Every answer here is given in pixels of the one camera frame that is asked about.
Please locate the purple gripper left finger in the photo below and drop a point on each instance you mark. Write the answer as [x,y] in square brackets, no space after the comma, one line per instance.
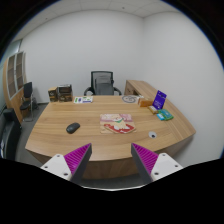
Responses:
[71,166]

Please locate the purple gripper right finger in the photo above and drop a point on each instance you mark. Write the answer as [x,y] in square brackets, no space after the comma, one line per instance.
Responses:
[152,166]

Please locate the black computer mouse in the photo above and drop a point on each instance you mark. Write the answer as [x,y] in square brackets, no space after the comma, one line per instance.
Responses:
[73,127]

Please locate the wooden office desk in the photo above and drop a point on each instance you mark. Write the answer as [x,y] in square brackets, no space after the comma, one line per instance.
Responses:
[63,127]

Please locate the green blue packets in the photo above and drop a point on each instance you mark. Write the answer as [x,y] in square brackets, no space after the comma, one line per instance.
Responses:
[164,114]

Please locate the yellow small pack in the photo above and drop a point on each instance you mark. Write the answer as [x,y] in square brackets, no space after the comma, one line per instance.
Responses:
[153,109]

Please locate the small wooden box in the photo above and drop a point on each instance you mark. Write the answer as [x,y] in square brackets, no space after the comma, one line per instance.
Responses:
[145,102]

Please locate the purple standing card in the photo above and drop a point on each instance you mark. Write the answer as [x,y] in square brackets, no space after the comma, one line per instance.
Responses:
[159,100]

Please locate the white green leaflet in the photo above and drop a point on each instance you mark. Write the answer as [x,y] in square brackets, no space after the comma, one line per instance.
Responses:
[83,99]

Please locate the round white coaster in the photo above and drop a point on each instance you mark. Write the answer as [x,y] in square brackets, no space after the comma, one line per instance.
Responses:
[129,99]

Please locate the black leather sofa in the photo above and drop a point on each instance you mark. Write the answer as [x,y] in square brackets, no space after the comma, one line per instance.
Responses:
[10,131]

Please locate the black visitor chair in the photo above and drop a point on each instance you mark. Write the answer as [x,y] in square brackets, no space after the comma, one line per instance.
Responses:
[27,99]

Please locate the large dark brown box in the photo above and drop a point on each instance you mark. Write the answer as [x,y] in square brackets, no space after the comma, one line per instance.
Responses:
[65,93]

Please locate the small brown box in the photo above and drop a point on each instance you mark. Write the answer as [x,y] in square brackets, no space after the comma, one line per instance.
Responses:
[53,94]

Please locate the wooden side cabinet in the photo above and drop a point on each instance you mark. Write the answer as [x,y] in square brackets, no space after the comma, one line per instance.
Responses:
[135,87]

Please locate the black mesh office chair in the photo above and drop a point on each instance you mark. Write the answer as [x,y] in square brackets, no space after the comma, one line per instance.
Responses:
[102,83]

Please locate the wooden bookshelf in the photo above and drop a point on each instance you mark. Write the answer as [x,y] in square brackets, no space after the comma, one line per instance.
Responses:
[14,79]

